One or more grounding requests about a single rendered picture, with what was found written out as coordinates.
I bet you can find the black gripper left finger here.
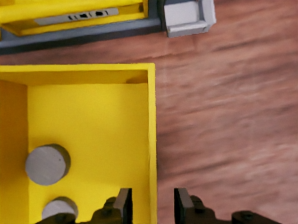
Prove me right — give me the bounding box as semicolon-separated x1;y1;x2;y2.
33;188;133;224

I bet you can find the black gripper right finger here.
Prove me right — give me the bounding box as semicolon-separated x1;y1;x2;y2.
174;188;281;224

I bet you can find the grey steel disc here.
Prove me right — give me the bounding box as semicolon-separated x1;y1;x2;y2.
41;196;78;220
25;144;71;186

